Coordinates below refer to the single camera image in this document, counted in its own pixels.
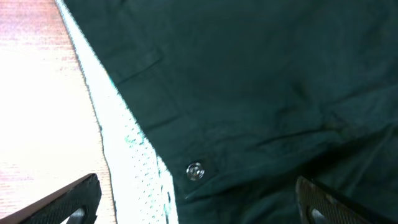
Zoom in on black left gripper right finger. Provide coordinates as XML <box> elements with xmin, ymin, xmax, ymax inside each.
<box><xmin>295</xmin><ymin>176</ymin><xmax>397</xmax><ymax>224</ymax></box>

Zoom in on black shorts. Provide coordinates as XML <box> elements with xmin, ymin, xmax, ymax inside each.
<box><xmin>66</xmin><ymin>0</ymin><xmax>397</xmax><ymax>223</ymax></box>

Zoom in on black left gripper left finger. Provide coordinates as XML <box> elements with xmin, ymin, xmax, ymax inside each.
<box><xmin>1</xmin><ymin>173</ymin><xmax>102</xmax><ymax>224</ymax></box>

